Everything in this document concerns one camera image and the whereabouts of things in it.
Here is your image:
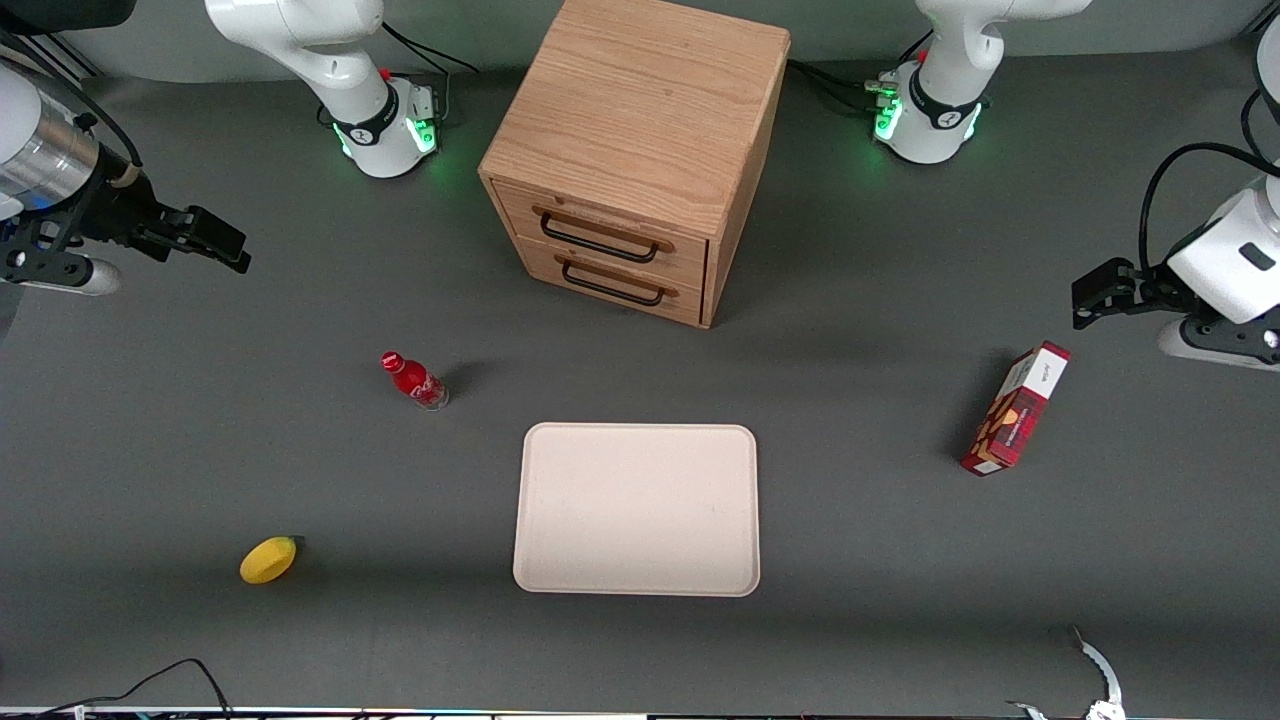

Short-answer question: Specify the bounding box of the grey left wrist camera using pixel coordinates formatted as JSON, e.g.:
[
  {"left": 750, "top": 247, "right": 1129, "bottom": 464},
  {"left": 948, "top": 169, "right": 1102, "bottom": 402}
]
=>
[{"left": 1158, "top": 316, "right": 1280, "bottom": 373}]

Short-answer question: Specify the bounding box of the red coke bottle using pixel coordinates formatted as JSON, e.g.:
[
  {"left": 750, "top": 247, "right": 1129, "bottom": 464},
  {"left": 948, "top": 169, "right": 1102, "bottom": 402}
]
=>
[{"left": 380, "top": 350, "right": 450, "bottom": 412}]

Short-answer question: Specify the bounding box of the red cookie box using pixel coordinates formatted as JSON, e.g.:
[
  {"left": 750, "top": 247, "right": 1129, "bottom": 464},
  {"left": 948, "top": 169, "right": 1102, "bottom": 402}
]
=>
[{"left": 960, "top": 341, "right": 1072, "bottom": 477}]

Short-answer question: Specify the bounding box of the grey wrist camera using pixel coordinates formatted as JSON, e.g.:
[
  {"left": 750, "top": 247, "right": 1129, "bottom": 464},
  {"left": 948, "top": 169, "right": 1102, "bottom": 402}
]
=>
[
  {"left": 0, "top": 255, "right": 123, "bottom": 297},
  {"left": 1158, "top": 316, "right": 1280, "bottom": 373}
]

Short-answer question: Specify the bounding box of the black left arm base cable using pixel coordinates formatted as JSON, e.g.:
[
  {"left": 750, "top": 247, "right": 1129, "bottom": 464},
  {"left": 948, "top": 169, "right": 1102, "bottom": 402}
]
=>
[{"left": 786, "top": 58, "right": 883, "bottom": 113}]

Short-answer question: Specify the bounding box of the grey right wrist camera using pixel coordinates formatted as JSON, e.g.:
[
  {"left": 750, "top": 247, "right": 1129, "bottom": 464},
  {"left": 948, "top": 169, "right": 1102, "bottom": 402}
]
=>
[{"left": 0, "top": 255, "right": 123, "bottom": 297}]

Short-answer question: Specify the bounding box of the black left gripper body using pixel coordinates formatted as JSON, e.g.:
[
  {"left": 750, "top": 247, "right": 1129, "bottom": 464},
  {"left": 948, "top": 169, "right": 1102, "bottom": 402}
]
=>
[{"left": 1129, "top": 260, "right": 1198, "bottom": 322}]

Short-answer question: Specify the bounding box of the black right arm hose cable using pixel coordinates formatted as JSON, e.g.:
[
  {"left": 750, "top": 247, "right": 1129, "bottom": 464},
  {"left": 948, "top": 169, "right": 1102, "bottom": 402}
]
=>
[{"left": 0, "top": 38, "right": 143, "bottom": 169}]

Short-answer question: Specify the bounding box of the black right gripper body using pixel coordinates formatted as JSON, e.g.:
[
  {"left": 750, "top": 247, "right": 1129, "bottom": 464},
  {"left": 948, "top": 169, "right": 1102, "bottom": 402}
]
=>
[{"left": 50, "top": 168, "right": 198, "bottom": 263}]

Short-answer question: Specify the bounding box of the black metal drawer handle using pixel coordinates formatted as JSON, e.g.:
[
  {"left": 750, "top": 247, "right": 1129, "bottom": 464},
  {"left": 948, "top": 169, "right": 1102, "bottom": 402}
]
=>
[
  {"left": 532, "top": 205, "right": 674, "bottom": 265},
  {"left": 553, "top": 255, "right": 679, "bottom": 308}
]

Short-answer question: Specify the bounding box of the yellow lemon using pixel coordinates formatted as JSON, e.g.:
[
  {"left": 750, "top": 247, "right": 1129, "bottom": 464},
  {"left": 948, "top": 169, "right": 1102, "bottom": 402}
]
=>
[{"left": 239, "top": 536, "right": 299, "bottom": 586}]

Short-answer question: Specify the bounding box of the wooden drawer front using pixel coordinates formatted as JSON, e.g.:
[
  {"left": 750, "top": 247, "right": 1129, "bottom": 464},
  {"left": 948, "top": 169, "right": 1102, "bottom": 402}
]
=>
[
  {"left": 515, "top": 236, "right": 707, "bottom": 327},
  {"left": 492, "top": 180, "right": 712, "bottom": 292}
]

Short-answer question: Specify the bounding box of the thin black floor cable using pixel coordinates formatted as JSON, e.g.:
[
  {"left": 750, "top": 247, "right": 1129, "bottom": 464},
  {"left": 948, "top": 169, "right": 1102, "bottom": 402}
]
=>
[{"left": 40, "top": 657, "right": 233, "bottom": 720}]

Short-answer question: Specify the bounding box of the aluminium frame rail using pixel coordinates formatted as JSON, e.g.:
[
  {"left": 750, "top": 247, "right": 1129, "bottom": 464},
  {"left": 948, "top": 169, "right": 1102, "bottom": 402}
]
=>
[{"left": 0, "top": 28, "right": 103, "bottom": 87}]

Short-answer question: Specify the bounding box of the black left arm loop cable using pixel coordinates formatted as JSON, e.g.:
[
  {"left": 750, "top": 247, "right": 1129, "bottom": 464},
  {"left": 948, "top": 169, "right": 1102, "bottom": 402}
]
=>
[{"left": 1140, "top": 142, "right": 1280, "bottom": 273}]

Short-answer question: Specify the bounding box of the black right arm base cable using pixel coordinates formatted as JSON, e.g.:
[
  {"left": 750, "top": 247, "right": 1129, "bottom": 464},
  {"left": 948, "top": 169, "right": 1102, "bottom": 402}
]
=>
[{"left": 382, "top": 20, "right": 481, "bottom": 126}]

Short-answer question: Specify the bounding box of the white plastic strip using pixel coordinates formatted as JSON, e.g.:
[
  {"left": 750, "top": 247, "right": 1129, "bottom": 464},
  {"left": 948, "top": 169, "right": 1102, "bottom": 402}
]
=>
[{"left": 1072, "top": 626, "right": 1127, "bottom": 720}]

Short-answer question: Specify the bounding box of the wooden drawer cabinet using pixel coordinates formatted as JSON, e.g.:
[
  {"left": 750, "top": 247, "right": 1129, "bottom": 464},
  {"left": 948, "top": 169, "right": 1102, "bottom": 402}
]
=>
[{"left": 478, "top": 0, "right": 792, "bottom": 330}]

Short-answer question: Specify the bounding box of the beige rectangular tray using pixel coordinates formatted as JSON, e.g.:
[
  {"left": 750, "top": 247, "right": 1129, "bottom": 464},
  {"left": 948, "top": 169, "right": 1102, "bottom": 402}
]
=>
[{"left": 512, "top": 422, "right": 762, "bottom": 598}]

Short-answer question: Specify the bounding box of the black arm base cable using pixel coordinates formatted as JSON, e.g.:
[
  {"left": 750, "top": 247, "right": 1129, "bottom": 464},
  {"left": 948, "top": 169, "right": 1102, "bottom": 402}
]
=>
[
  {"left": 382, "top": 20, "right": 481, "bottom": 126},
  {"left": 786, "top": 58, "right": 883, "bottom": 113}
]

